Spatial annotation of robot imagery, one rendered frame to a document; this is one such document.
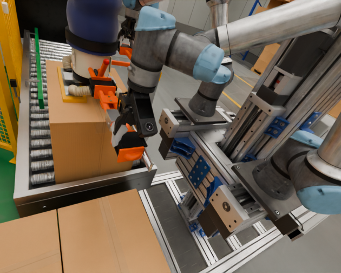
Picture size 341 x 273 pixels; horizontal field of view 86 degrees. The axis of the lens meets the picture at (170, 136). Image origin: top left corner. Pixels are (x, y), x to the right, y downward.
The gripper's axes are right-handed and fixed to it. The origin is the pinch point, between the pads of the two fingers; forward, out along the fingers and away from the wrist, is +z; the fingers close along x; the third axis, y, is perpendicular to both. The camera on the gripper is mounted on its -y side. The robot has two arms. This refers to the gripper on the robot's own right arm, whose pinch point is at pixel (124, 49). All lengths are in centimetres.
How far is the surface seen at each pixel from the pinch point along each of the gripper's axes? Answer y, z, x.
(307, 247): 151, 107, 156
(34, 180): 55, 54, -55
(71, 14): 34, -20, -35
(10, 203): 30, 108, -74
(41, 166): 47, 54, -52
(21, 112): 4, 48, -61
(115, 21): 36.3, -21.8, -18.7
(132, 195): 78, 53, -10
